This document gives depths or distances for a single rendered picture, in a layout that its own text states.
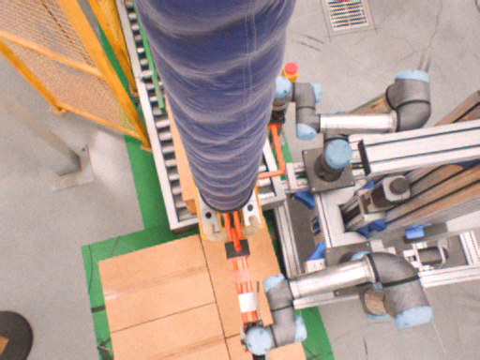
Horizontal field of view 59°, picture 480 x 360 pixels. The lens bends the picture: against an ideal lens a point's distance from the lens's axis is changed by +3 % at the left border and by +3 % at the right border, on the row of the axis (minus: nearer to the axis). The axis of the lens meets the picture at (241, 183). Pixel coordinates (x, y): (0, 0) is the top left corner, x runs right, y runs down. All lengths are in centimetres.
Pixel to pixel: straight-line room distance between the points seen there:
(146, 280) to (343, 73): 220
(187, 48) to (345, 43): 315
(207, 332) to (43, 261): 137
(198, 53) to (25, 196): 291
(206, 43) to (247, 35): 5
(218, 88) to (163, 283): 191
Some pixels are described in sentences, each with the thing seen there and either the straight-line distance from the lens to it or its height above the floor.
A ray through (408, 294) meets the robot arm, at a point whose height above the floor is 168.
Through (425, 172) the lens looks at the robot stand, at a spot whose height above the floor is 167.
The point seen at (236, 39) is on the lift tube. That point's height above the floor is 252.
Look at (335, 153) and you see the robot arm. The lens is 189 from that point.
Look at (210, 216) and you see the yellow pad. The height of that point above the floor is 118.
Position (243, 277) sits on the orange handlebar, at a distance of 173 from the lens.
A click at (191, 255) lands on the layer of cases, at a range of 248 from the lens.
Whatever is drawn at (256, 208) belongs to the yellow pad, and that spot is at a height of 115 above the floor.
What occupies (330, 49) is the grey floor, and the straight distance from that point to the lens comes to 365.
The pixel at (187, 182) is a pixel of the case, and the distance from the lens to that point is 214.
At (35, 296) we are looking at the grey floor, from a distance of 328.
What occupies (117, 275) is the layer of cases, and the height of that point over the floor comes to 54.
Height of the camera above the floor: 300
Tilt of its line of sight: 75 degrees down
